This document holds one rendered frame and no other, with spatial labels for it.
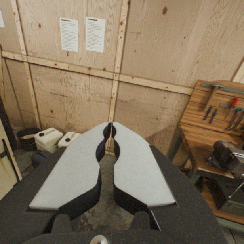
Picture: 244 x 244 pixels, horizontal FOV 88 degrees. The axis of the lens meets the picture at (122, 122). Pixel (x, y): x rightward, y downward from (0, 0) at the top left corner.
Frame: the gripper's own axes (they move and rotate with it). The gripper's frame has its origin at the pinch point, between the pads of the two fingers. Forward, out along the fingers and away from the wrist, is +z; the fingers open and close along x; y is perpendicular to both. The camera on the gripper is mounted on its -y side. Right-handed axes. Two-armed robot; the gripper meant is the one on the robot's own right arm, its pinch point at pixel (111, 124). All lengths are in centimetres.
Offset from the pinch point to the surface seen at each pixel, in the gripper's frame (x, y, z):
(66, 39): -56, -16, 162
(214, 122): 111, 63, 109
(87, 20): -29, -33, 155
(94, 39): -23, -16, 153
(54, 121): -99, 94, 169
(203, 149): 76, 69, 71
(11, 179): -73, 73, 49
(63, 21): -56, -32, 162
